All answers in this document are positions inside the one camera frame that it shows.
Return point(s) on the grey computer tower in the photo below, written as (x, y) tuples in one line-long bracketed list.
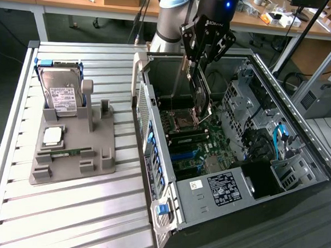
[(323, 103)]

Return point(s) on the graphics card with metal bracket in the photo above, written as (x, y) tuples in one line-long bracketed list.
[(200, 100)]

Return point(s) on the CPU socket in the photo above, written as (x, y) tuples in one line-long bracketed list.
[(183, 122)]

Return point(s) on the orange and white box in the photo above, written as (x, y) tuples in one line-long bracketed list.
[(270, 18)]

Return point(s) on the small metal disk bay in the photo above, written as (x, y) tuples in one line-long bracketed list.
[(289, 173)]

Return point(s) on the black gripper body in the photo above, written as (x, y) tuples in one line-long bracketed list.
[(217, 13)]

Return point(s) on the blue case latch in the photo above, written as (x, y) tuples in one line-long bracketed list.
[(161, 209)]

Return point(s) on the grey power supply unit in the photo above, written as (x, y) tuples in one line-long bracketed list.
[(195, 202)]

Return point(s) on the wooden desk with grey legs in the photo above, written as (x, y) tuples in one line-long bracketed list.
[(63, 2)]

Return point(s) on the blue expansion slot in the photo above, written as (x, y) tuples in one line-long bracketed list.
[(183, 155)]

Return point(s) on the small white box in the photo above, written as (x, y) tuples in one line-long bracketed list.
[(290, 22)]

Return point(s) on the black stand pole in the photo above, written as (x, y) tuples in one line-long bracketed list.
[(304, 32)]

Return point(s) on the hard disk in blue carrier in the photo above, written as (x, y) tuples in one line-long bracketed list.
[(60, 83)]

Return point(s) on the silver CPU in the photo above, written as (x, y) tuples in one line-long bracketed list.
[(52, 137)]

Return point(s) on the cluttered wooden desk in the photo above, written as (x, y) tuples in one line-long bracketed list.
[(317, 33)]

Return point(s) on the green RAM stick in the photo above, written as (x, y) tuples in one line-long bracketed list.
[(68, 152)]

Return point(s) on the black monitor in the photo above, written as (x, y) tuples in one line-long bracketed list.
[(302, 16)]

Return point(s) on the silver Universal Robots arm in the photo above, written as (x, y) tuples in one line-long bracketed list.
[(170, 22)]

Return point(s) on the open grey PC case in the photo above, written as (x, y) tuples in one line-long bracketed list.
[(144, 112)]

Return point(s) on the grey parts rack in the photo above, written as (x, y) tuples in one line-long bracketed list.
[(74, 136)]

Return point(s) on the metal socket cover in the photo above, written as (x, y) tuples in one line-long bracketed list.
[(205, 119)]

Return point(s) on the green motherboard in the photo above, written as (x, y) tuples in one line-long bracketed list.
[(217, 142)]

